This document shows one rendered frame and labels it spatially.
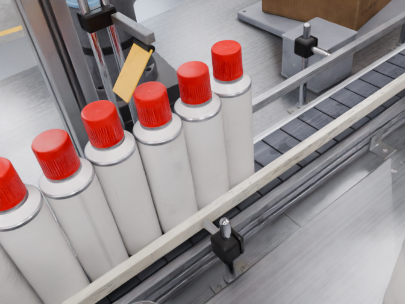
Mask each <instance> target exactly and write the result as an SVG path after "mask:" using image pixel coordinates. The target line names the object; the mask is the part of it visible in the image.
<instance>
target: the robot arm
mask: <svg viewBox="0 0 405 304"><path fill-rule="evenodd" d="M87 1H88V4H89V7H92V6H94V5H97V4H100V3H99V0H87ZM109 1H110V4H111V5H113V6H115V7H116V11H117V12H120V13H122V14H123V15H125V16H126V17H128V18H130V19H132V20H134V21H135V22H137V19H136V14H135V11H134V3H135V1H136V0H109ZM66 2H67V5H68V7H69V11H70V13H71V16H72V20H73V22H74V25H75V29H76V31H77V34H78V38H79V40H80V43H81V47H82V49H83V53H84V56H85V58H86V62H87V65H88V67H89V71H90V74H91V76H92V80H93V83H94V85H95V89H96V92H97V94H98V98H99V100H107V101H108V98H107V94H106V92H105V89H104V85H103V83H102V79H101V76H100V73H99V69H98V66H97V64H96V60H95V56H94V54H93V51H92V47H91V44H90V41H89V38H88V35H87V32H86V31H85V30H84V29H82V28H81V26H80V22H79V20H78V16H77V12H79V11H80V9H79V6H78V3H77V0H66ZM116 29H117V32H118V36H119V40H120V43H121V47H122V52H123V55H124V59H125V61H126V59H127V57H128V55H129V53H130V50H131V48H132V45H133V43H134V42H133V39H134V38H135V37H134V36H132V35H131V34H129V33H127V32H126V31H124V30H123V29H121V28H119V27H118V26H116ZM97 34H98V38H99V42H100V44H101V48H102V51H103V55H104V58H105V62H106V64H107V68H108V72H109V74H110V78H111V82H112V85H113V87H114V86H115V84H116V81H117V79H118V77H119V70H118V66H117V63H116V59H115V55H114V52H113V48H112V46H111V41H110V38H109V35H108V31H107V28H104V29H102V30H99V31H97ZM157 75H158V72H157V67H156V63H155V60H154V57H153V56H152V54H151V56H150V58H149V60H148V62H147V64H146V66H145V68H144V70H143V73H142V75H141V77H140V79H139V82H138V84H137V86H136V87H138V86H139V85H140V84H143V83H146V82H150V81H156V79H157ZM115 95H116V98H117V101H122V100H123V99H122V98H121V97H120V96H119V95H117V94H116V93H115Z"/></svg>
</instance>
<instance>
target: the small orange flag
mask: <svg viewBox="0 0 405 304"><path fill-rule="evenodd" d="M133 42H134V43H133V45H132V48H131V50H130V53H129V55H128V57H127V59H126V61H125V63H124V66H123V68H122V70H121V73H120V74H119V77H118V79H117V81H116V84H115V86H114V88H113V91H114V92H115V93H116V94H117V95H119V96H120V97H121V98H122V99H123V100H124V101H126V102H127V103H129V101H130V99H131V96H132V94H133V92H134V90H135V88H136V86H137V84H138V82H139V79H140V77H141V75H142V73H143V70H144V68H145V66H146V64H147V62H148V60H149V58H150V56H151V54H152V53H153V52H154V51H155V46H153V45H152V44H149V45H147V44H145V43H143V42H142V41H140V40H139V39H137V38H134V39H133Z"/></svg>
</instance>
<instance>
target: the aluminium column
mask: <svg viewBox="0 0 405 304"><path fill-rule="evenodd" d="M46 1H47V4H48V7H49V9H50V12H51V14H52V17H53V20H54V22H55V26H56V28H57V31H58V34H59V36H60V39H61V42H62V44H63V48H64V51H65V53H66V56H67V59H68V62H69V65H70V67H71V70H72V73H73V76H74V79H75V82H76V84H77V88H78V91H79V93H80V97H81V100H82V102H83V106H84V107H86V106H87V105H88V104H90V103H92V102H94V101H99V98H98V94H97V92H96V89H95V85H94V83H93V80H92V76H91V74H90V71H89V67H88V65H87V62H86V58H85V56H84V53H83V49H82V47H81V43H80V40H79V38H78V34H77V31H76V29H75V25H74V22H73V20H72V16H71V13H70V11H69V7H68V4H67V2H66V0H46ZM11 3H12V5H13V7H14V10H15V12H16V14H17V17H18V19H19V22H20V24H21V26H22V29H23V31H24V33H25V35H26V38H27V40H28V43H29V44H30V47H31V50H32V52H33V54H34V57H35V59H36V62H37V64H38V66H39V68H40V71H41V73H42V75H43V78H44V80H45V83H46V85H47V87H48V90H49V92H50V94H51V97H52V99H53V102H54V104H55V106H56V108H57V111H58V114H59V115H60V118H61V121H62V123H63V125H64V127H65V130H66V132H67V133H68V134H69V136H70V139H71V141H72V143H73V145H74V148H75V151H76V152H77V155H78V157H82V158H85V159H86V157H85V154H84V149H85V147H86V145H87V143H88V142H89V137H88V135H87V132H86V129H85V127H84V124H83V121H82V119H81V110H80V107H79V104H78V101H77V98H76V95H75V92H74V89H73V87H72V83H71V80H70V78H69V75H68V72H67V70H66V67H65V64H64V61H63V58H62V56H61V53H60V50H59V47H58V45H57V41H56V39H55V36H54V33H53V31H52V28H51V25H50V23H49V20H48V17H47V15H46V12H45V9H44V8H43V5H42V2H41V0H11Z"/></svg>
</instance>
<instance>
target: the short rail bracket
mask: <svg viewBox="0 0 405 304"><path fill-rule="evenodd" d="M219 224H220V230H219V231H217V232H216V233H214V234H213V235H212V236H211V237H210V241H211V245H212V251H213V253H214V254H215V255H216V256H217V257H218V258H219V259H220V260H221V261H222V262H223V263H224V264H225V270H226V275H227V279H228V280H234V279H235V278H236V272H235V265H234V260H235V259H236V258H238V257H239V256H240V254H243V253H244V240H243V237H242V236H241V235H240V234H239V233H238V232H237V231H235V230H234V229H233V228H232V227H231V224H230V220H229V219H228V218H226V217H224V218H221V220H220V222H219Z"/></svg>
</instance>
